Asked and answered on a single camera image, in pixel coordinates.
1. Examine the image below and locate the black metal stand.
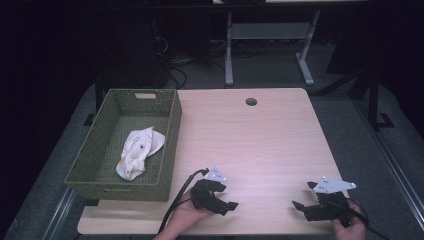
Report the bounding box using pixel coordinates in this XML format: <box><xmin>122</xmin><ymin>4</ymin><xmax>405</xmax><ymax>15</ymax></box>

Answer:
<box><xmin>314</xmin><ymin>64</ymin><xmax>396</xmax><ymax>132</ymax></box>

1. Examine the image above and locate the grey metal desk frame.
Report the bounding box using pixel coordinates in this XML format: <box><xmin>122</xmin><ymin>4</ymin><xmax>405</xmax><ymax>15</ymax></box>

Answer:
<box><xmin>224</xmin><ymin>9</ymin><xmax>321</xmax><ymax>88</ymax></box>

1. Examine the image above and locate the person's left hand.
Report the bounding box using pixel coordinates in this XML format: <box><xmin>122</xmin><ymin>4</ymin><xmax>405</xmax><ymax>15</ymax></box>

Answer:
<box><xmin>163</xmin><ymin>189</ymin><xmax>216</xmax><ymax>236</ymax></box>

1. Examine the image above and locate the white printed cloth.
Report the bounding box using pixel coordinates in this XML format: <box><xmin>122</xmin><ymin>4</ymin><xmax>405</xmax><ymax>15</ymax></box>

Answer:
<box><xmin>115</xmin><ymin>126</ymin><xmax>166</xmax><ymax>182</ymax></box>

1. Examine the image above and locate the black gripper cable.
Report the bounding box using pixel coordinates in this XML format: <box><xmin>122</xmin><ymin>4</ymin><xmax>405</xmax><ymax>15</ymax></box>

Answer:
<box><xmin>321</xmin><ymin>196</ymin><xmax>392</xmax><ymax>240</ymax></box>
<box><xmin>157</xmin><ymin>167</ymin><xmax>210</xmax><ymax>234</ymax></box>

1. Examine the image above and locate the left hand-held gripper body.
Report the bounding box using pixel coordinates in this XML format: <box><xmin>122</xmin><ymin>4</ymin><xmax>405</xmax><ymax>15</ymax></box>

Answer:
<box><xmin>189</xmin><ymin>166</ymin><xmax>228</xmax><ymax>214</ymax></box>

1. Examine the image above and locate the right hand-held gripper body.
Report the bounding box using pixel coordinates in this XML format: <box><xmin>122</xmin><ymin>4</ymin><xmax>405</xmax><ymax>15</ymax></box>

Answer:
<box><xmin>305</xmin><ymin>176</ymin><xmax>357</xmax><ymax>228</ymax></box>

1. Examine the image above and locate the green woven basket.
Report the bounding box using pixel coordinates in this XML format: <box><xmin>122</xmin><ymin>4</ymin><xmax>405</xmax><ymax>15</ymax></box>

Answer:
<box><xmin>64</xmin><ymin>88</ymin><xmax>183</xmax><ymax>203</ymax></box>

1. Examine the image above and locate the bundle of floor cables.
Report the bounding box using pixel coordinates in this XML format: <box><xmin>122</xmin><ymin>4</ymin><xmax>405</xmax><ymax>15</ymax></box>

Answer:
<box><xmin>154</xmin><ymin>34</ymin><xmax>228</xmax><ymax>90</ymax></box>

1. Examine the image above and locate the metal floor rail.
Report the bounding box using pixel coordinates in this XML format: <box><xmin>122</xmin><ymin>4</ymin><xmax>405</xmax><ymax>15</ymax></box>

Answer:
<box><xmin>353</xmin><ymin>99</ymin><xmax>424</xmax><ymax>233</ymax></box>
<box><xmin>41</xmin><ymin>187</ymin><xmax>78</xmax><ymax>240</ymax></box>

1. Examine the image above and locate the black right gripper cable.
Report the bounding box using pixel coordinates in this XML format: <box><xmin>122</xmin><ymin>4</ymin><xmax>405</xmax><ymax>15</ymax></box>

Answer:
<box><xmin>321</xmin><ymin>196</ymin><xmax>392</xmax><ymax>240</ymax></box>

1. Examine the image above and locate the person's right hand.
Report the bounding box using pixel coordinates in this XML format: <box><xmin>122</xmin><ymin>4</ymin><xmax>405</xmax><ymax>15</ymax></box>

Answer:
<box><xmin>330</xmin><ymin>203</ymin><xmax>368</xmax><ymax>240</ymax></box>

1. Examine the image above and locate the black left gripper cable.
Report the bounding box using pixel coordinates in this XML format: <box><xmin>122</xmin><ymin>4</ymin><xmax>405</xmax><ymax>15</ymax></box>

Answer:
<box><xmin>157</xmin><ymin>167</ymin><xmax>210</xmax><ymax>234</ymax></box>

